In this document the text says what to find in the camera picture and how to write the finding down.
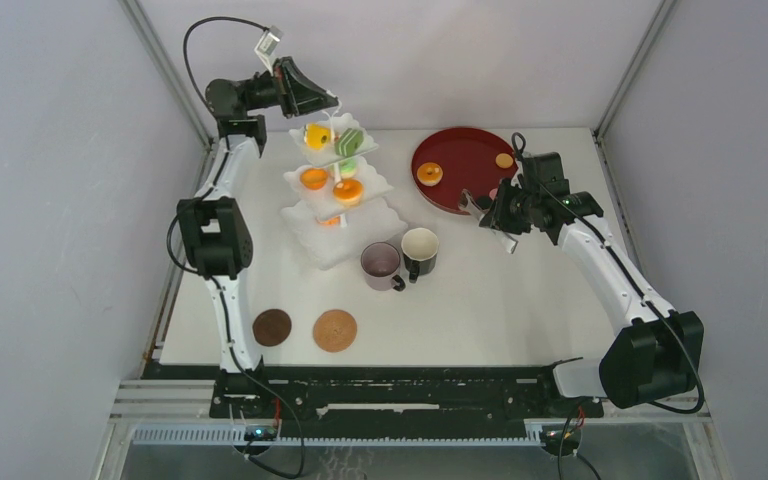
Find green striped cake slice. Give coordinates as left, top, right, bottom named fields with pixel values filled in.
left=334, top=128, right=365, bottom=158

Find metal tongs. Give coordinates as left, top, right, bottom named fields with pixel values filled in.
left=457, top=189, right=518, bottom=254

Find green donut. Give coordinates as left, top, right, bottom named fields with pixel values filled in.
left=338, top=157, right=358, bottom=179

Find light brown coaster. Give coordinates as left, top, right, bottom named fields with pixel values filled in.
left=313, top=309, right=358, bottom=353

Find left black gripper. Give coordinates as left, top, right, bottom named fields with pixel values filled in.
left=240, top=57, right=339, bottom=120

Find orange cream cupcake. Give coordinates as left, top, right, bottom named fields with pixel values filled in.
left=416, top=162, right=444, bottom=187

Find purple mug black handle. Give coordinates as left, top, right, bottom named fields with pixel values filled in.
left=360, top=242, right=406, bottom=292

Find red round tray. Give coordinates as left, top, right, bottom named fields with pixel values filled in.
left=409, top=127, right=517, bottom=215

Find tan macaron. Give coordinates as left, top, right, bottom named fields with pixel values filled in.
left=495, top=153, right=514, bottom=169

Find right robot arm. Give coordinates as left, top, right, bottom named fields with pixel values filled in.
left=479, top=152, right=706, bottom=416

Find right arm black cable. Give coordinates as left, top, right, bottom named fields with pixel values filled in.
left=511, top=131, right=706, bottom=417

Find orange donut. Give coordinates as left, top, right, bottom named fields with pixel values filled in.
left=332, top=178, right=365, bottom=207

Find dark brown coaster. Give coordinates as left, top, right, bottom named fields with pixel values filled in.
left=252, top=309, right=292, bottom=347

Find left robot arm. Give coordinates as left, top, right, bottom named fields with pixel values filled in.
left=170, top=56, right=339, bottom=417

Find white cable duct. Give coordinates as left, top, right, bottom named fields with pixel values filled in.
left=131, top=424, right=543, bottom=447

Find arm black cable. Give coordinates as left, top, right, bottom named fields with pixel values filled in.
left=165, top=16, right=306, bottom=480
left=511, top=131, right=706, bottom=417

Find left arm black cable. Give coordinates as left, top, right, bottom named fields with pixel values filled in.
left=165, top=16, right=306, bottom=480

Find yellow cake slice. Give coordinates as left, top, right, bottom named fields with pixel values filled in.
left=303, top=123, right=333, bottom=151

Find black mug white inside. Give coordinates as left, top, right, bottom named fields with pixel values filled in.
left=401, top=228, right=440, bottom=283

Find white tiered dessert stand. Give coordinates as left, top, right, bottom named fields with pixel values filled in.
left=280, top=106, right=407, bottom=270

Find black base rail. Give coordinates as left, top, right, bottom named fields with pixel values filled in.
left=142, top=362, right=604, bottom=438

